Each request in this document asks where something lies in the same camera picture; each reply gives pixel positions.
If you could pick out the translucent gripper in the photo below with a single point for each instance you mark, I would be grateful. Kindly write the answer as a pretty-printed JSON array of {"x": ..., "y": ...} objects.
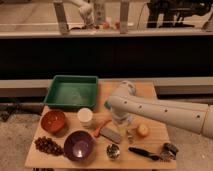
[{"x": 122, "y": 122}]

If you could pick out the grey rectangular eraser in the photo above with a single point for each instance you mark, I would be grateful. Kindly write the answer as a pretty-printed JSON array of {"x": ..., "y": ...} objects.
[{"x": 111, "y": 135}]

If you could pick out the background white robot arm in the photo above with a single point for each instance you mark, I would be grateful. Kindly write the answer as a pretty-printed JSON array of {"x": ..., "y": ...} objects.
[{"x": 85, "y": 11}]

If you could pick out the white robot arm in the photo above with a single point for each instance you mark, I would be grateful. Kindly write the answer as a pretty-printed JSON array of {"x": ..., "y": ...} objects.
[{"x": 194, "y": 117}]

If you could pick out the small green object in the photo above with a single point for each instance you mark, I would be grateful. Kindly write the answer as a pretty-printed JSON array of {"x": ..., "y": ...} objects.
[{"x": 130, "y": 137}]

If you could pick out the yellow lemon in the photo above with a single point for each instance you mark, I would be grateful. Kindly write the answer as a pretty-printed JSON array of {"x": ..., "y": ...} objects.
[{"x": 142, "y": 130}]

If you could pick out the green sponge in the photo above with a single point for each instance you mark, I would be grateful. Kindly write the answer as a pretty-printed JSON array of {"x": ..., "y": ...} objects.
[{"x": 106, "y": 105}]

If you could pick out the small metal cup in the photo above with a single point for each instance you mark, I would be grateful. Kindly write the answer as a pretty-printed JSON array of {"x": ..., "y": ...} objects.
[{"x": 113, "y": 151}]

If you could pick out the white cup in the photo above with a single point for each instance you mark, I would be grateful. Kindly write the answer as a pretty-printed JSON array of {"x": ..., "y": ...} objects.
[{"x": 85, "y": 116}]

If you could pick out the purple bowl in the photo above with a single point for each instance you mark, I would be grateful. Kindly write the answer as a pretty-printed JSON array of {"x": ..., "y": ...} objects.
[{"x": 78, "y": 146}]

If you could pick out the dark binder clip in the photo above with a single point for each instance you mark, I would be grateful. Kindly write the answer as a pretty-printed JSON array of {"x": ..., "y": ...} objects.
[{"x": 169, "y": 151}]

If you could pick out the wooden table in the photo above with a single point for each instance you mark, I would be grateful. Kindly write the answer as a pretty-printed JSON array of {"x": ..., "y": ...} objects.
[{"x": 157, "y": 136}]

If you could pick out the green plastic tray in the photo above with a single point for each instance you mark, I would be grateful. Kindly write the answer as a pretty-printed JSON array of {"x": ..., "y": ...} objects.
[{"x": 72, "y": 92}]

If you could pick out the orange bowl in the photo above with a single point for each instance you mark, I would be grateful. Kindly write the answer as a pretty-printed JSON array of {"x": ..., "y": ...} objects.
[{"x": 53, "y": 121}]

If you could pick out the bunch of dark grapes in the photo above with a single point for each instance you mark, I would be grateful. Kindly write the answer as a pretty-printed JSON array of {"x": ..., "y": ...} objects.
[{"x": 48, "y": 146}]

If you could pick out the orange handled tool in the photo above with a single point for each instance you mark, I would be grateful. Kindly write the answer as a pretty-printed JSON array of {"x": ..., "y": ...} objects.
[{"x": 96, "y": 132}]

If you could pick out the black handled brush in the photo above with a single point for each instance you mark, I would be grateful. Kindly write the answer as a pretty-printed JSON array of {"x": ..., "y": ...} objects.
[{"x": 144, "y": 153}]

